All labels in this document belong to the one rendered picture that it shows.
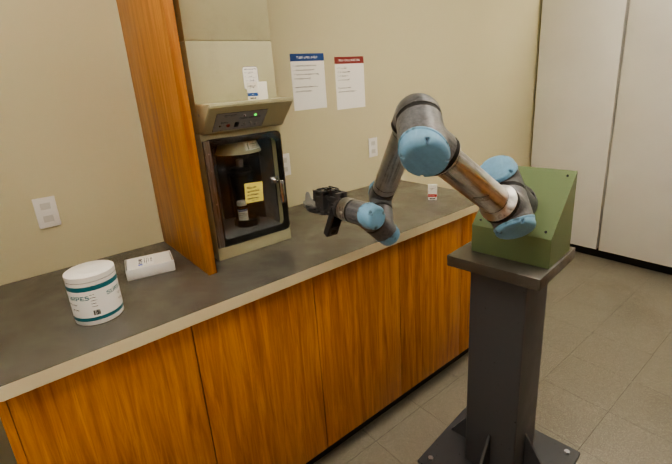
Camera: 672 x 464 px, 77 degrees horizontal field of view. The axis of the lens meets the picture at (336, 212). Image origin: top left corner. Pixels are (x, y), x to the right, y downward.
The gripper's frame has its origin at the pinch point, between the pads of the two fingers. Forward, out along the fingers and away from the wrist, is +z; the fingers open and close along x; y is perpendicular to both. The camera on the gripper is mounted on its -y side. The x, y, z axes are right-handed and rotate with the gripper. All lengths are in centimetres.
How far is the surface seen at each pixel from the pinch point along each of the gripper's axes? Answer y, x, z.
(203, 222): -1.3, 33.4, 13.7
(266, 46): 55, -3, 23
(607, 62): 41, -284, 11
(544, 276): -21, -40, -66
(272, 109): 32.8, 2.2, 13.9
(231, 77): 45, 12, 23
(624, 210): -69, -284, -14
